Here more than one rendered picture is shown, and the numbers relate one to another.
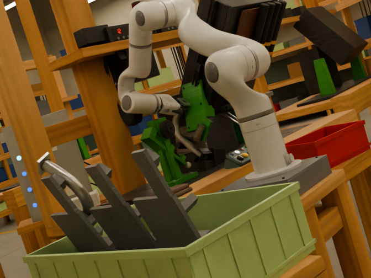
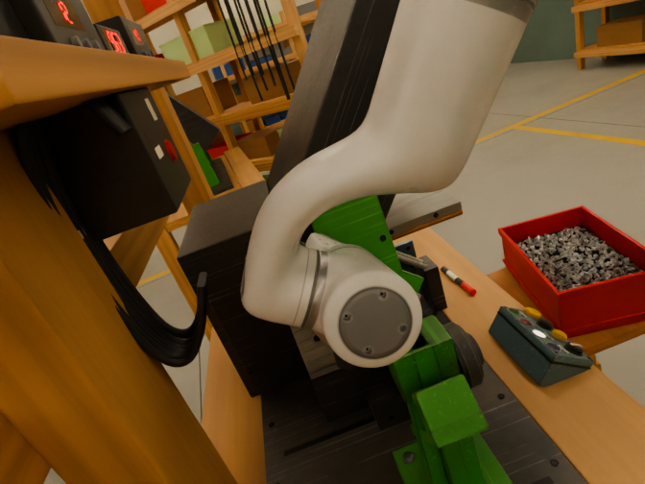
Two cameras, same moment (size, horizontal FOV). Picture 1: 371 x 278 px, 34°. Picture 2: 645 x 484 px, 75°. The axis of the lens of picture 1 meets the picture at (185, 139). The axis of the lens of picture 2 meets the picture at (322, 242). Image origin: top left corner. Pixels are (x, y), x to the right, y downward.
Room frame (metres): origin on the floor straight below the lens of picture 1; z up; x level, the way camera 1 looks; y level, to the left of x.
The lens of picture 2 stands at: (2.26, 0.39, 1.48)
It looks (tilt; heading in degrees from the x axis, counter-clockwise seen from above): 25 degrees down; 315
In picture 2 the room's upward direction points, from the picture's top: 20 degrees counter-clockwise
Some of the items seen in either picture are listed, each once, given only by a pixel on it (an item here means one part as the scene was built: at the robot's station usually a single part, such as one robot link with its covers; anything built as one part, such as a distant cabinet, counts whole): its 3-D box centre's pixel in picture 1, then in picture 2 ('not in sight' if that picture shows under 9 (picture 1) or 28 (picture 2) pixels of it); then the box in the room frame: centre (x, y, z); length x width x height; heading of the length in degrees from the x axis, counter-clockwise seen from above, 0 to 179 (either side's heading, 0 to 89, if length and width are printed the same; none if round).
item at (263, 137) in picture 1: (265, 144); not in sight; (1.95, -0.24, 1.00); 0.19 x 0.19 x 0.18
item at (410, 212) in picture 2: (229, 107); (358, 229); (2.76, -0.23, 1.11); 0.39 x 0.16 x 0.03; 47
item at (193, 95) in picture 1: (199, 104); (352, 239); (2.67, -0.10, 1.17); 0.13 x 0.12 x 0.20; 137
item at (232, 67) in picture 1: (237, 84); not in sight; (1.93, -0.21, 1.22); 0.19 x 0.12 x 0.24; 125
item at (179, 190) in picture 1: (175, 191); not in sight; (2.15, 0.09, 0.91); 0.10 x 0.08 x 0.03; 127
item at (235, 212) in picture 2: (197, 124); (259, 280); (2.94, -0.08, 1.07); 0.30 x 0.18 x 0.34; 137
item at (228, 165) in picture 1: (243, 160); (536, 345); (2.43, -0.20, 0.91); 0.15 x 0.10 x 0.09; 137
